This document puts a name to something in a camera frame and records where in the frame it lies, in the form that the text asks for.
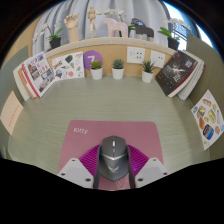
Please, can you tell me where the white orchid small black pot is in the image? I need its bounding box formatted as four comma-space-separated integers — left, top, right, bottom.
32, 22, 64, 50

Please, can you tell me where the large white orchid black pot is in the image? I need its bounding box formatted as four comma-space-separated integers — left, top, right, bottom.
157, 17, 191, 52

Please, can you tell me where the small light-green potted plant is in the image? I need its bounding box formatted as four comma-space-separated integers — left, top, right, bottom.
89, 59, 104, 81

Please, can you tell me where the photo-covered magazine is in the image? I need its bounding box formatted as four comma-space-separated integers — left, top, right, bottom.
21, 51, 56, 98

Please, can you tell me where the brown book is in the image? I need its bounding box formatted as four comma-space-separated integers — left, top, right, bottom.
17, 64, 37, 100

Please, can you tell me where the window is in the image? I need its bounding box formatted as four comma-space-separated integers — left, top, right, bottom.
163, 1, 214, 51

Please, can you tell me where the dark cover book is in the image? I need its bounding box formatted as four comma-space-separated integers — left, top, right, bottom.
155, 50, 199, 98

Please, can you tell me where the white orchid behind horses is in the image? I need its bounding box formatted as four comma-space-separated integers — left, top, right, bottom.
103, 8, 136, 38

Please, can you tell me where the wooden mannequin figure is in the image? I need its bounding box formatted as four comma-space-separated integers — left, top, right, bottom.
86, 5, 103, 38

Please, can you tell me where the small sticker sheet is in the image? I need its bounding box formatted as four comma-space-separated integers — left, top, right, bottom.
51, 51, 85, 82

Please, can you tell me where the grey computer mouse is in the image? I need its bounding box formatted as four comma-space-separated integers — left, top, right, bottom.
97, 135, 130, 183

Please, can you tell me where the small dark-green potted plant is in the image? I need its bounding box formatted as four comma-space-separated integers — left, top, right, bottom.
111, 58, 125, 81

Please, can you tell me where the light wooden desk ledge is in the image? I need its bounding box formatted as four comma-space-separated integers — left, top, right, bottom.
43, 36, 178, 79

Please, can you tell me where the white wall socket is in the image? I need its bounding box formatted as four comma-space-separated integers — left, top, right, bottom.
126, 46, 146, 65
149, 49, 167, 69

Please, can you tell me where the pink mouse pad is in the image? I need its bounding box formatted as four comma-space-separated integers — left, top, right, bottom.
57, 119, 165, 192

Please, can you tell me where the purple round sign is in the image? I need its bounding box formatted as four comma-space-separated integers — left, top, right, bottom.
82, 49, 104, 71

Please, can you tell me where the small spiky potted plant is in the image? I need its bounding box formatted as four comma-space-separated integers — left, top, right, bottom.
141, 59, 156, 84

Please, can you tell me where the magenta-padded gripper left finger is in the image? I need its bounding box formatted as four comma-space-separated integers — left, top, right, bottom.
57, 143, 102, 190

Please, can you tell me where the white cover book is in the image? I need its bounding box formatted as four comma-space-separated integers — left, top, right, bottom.
176, 53, 204, 100

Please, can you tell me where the large cartoon sticker sheet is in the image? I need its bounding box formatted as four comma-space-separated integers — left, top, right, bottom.
190, 89, 224, 151

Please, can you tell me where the grey curtain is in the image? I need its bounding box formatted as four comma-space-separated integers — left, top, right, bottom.
31, 0, 174, 56

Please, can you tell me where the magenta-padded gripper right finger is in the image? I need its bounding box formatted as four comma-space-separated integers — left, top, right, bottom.
127, 143, 169, 190

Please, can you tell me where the wooden hand model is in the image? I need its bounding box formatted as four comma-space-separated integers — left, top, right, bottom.
63, 13, 81, 43

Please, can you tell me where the thick white book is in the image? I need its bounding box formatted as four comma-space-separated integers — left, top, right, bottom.
12, 63, 32, 102

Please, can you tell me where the dark grey horse figure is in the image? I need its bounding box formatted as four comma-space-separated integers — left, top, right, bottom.
130, 17, 155, 43

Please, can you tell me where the beige card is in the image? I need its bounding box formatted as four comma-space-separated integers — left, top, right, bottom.
0, 90, 24, 136

